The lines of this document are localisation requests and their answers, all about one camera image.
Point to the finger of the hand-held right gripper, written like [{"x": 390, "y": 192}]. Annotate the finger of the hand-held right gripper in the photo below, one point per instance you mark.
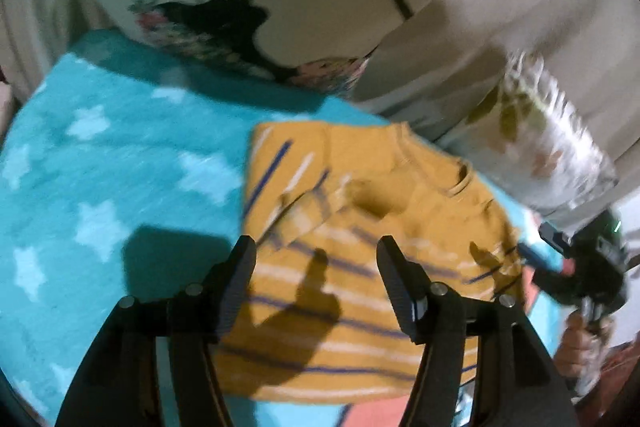
[
  {"x": 542, "y": 256},
  {"x": 556, "y": 237}
]

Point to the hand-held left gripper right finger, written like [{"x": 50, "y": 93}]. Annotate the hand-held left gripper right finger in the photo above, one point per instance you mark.
[{"x": 400, "y": 287}]

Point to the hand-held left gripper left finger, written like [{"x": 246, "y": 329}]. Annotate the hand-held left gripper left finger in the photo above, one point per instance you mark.
[{"x": 235, "y": 287}]

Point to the yellow striped sweater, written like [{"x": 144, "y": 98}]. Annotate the yellow striped sweater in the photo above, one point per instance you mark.
[{"x": 360, "y": 267}]

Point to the person's right hand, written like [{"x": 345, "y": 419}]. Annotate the person's right hand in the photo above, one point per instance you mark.
[{"x": 575, "y": 347}]

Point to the white floral pillow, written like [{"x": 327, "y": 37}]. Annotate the white floral pillow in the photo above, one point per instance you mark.
[{"x": 540, "y": 142}]

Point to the teal star-printed blanket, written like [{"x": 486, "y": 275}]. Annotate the teal star-printed blanket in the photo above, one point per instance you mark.
[{"x": 110, "y": 167}]

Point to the beige curtain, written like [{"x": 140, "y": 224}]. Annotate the beige curtain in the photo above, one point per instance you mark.
[{"x": 30, "y": 17}]

